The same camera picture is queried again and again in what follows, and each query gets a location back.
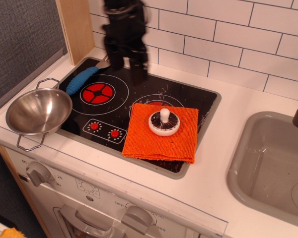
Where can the grey toy sink basin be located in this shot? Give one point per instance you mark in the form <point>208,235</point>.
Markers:
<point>263,174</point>

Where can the black toy stove top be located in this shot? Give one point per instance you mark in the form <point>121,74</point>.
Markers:
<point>102,110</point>

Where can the toy oven door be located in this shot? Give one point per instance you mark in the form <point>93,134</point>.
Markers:
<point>88,223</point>

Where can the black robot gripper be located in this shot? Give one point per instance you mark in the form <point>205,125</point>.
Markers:
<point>127,26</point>

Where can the blue handled metal fork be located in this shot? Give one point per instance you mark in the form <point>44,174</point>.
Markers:
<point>77,82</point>

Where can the yellow cloth at corner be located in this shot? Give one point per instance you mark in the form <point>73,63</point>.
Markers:
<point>11,233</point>

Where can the grey timer knob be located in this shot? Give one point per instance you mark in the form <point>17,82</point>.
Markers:
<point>37,173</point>

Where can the orange cloth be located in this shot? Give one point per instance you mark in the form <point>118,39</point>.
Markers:
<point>142,143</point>

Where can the steel pot with handles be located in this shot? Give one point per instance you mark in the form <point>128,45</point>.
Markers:
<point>39,112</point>

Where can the grey oven knob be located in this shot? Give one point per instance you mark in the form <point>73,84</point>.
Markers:
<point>137,219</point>

